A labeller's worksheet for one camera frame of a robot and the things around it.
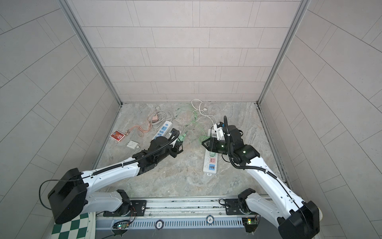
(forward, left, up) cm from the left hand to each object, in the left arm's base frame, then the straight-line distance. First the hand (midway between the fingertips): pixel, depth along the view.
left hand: (182, 139), depth 81 cm
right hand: (-6, -11, +6) cm, 14 cm away
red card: (+9, +44, -12) cm, 47 cm away
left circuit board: (-37, +25, -10) cm, 46 cm away
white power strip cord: (+30, -10, -10) cm, 33 cm away
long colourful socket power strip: (-7, -16, -10) cm, 20 cm away
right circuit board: (-37, -33, -13) cm, 51 cm away
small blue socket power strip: (+14, +14, -11) cm, 22 cm away
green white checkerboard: (-38, +43, -12) cm, 58 cm away
